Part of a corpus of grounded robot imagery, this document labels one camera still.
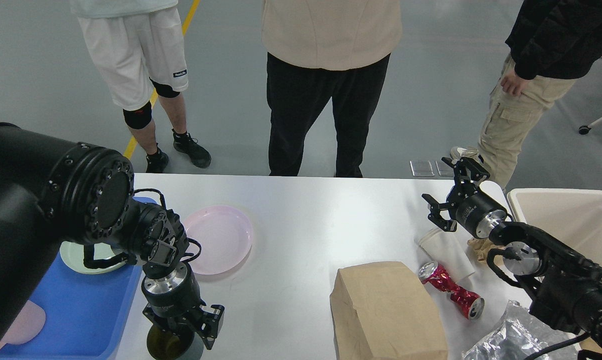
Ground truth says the brown paper bag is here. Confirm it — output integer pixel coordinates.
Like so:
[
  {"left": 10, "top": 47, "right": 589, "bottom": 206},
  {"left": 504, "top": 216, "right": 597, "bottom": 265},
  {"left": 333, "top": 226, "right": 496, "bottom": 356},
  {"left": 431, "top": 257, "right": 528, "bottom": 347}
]
[{"left": 330, "top": 260, "right": 448, "bottom": 360}]

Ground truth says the person in beige hoodie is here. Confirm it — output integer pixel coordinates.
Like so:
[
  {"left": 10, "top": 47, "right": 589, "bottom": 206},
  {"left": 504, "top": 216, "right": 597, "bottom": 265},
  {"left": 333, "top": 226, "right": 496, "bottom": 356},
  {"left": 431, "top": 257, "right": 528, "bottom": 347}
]
[{"left": 261, "top": 0, "right": 403, "bottom": 178}]

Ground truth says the pink plastic plate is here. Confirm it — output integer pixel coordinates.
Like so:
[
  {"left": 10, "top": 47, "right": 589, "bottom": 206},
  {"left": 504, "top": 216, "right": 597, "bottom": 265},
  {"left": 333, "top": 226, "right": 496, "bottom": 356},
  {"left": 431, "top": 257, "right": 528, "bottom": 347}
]
[{"left": 181, "top": 205, "right": 255, "bottom": 276}]

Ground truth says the dark teal mug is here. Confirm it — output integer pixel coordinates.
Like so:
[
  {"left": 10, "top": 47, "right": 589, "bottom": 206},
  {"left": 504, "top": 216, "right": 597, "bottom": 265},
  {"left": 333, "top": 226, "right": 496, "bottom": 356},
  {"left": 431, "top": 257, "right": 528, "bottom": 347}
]
[{"left": 147, "top": 325, "right": 206, "bottom": 360}]

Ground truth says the person in white shorts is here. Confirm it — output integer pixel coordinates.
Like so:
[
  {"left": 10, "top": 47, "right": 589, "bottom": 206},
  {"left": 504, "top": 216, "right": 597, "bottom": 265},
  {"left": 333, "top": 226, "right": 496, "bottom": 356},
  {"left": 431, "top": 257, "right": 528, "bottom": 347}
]
[{"left": 69, "top": 0, "right": 212, "bottom": 174}]

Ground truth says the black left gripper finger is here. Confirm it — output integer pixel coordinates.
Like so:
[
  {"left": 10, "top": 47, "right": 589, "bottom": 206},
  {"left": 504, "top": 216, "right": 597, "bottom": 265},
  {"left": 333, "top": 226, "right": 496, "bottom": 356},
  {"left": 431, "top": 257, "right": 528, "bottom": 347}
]
[
  {"left": 142, "top": 309, "right": 192, "bottom": 351},
  {"left": 191, "top": 304, "right": 226, "bottom": 351}
]

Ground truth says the white folding table leg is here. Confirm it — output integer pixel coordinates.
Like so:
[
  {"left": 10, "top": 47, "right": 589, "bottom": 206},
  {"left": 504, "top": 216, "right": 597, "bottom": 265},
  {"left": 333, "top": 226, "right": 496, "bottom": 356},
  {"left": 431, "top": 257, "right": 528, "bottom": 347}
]
[{"left": 578, "top": 85, "right": 602, "bottom": 135}]

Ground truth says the person in black jacket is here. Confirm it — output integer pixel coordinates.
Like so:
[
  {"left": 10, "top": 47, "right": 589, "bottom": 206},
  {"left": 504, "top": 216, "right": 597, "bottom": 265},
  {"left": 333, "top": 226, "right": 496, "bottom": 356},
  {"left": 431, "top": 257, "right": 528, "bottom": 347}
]
[{"left": 450, "top": 0, "right": 602, "bottom": 189}]

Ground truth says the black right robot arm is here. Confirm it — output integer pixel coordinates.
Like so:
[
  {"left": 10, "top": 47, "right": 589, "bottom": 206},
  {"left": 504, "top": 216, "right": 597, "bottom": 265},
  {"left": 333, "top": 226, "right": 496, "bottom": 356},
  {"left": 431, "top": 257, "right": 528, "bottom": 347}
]
[{"left": 422, "top": 157, "right": 602, "bottom": 360}]

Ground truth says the crumpled brown paper napkin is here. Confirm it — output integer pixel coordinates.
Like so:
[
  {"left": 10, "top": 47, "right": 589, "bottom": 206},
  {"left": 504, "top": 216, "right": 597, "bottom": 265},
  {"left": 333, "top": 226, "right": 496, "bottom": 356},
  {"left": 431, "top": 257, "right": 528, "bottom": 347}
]
[{"left": 467, "top": 237, "right": 504, "bottom": 265}]

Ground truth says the light green plate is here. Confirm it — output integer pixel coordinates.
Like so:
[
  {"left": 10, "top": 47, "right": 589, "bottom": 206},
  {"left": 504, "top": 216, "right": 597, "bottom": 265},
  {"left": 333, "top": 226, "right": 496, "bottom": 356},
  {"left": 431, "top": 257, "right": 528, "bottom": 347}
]
[{"left": 59, "top": 241, "right": 126, "bottom": 275}]

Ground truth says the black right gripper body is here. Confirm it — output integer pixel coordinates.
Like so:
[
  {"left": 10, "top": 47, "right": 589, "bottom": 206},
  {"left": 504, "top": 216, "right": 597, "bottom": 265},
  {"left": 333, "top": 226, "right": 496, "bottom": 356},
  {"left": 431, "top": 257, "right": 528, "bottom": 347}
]
[{"left": 446, "top": 187, "right": 508, "bottom": 239}]

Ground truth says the crushed red soda can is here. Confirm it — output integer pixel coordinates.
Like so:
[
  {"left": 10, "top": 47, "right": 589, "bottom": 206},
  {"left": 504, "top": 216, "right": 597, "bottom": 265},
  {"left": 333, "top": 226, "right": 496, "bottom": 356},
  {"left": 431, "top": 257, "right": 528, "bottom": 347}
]
[{"left": 417, "top": 260, "right": 486, "bottom": 321}]

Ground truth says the metal floor plate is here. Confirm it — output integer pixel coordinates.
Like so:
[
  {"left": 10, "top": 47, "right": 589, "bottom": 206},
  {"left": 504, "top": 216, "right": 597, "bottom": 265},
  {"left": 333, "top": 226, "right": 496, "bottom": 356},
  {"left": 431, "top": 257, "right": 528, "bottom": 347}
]
[{"left": 410, "top": 160, "right": 454, "bottom": 178}]

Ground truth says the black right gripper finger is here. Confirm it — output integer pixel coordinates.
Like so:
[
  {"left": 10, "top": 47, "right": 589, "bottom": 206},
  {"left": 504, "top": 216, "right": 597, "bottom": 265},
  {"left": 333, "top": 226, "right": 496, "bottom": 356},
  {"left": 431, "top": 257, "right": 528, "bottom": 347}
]
[
  {"left": 441, "top": 157, "right": 491, "bottom": 197},
  {"left": 421, "top": 193, "right": 458, "bottom": 232}
]

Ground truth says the white paper cup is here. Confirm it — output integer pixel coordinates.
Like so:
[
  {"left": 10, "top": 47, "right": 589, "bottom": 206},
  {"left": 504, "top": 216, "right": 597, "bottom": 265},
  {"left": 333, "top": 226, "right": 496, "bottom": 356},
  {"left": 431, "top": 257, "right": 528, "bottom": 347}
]
[{"left": 414, "top": 227, "right": 476, "bottom": 281}]

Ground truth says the silver foil bag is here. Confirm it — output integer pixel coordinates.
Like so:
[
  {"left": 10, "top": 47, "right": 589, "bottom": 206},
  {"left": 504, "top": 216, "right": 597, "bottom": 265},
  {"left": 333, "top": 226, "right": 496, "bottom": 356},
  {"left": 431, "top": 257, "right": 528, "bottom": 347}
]
[{"left": 461, "top": 300, "right": 576, "bottom": 360}]

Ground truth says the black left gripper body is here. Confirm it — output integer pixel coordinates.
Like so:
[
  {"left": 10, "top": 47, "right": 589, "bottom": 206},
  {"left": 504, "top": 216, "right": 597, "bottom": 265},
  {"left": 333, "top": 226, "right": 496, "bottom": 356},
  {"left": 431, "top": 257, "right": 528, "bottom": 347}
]
[{"left": 141, "top": 262, "right": 206, "bottom": 335}]

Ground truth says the beige plastic bin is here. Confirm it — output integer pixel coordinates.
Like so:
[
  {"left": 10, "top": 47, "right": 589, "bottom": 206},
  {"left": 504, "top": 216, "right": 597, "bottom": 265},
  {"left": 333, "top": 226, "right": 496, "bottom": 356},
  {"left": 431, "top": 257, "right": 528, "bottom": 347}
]
[{"left": 507, "top": 187, "right": 602, "bottom": 267}]

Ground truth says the blue plastic tray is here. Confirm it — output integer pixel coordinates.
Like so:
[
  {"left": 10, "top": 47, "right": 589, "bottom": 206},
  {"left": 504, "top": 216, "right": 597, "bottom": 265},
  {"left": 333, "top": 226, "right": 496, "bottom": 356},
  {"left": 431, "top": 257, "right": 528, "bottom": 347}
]
[{"left": 0, "top": 210, "right": 142, "bottom": 360}]

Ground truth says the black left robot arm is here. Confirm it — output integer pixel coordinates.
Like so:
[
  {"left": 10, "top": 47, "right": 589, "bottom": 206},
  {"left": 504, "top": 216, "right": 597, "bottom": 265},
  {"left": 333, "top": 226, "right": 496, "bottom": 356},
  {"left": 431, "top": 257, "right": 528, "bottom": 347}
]
[{"left": 0, "top": 121, "right": 224, "bottom": 360}]

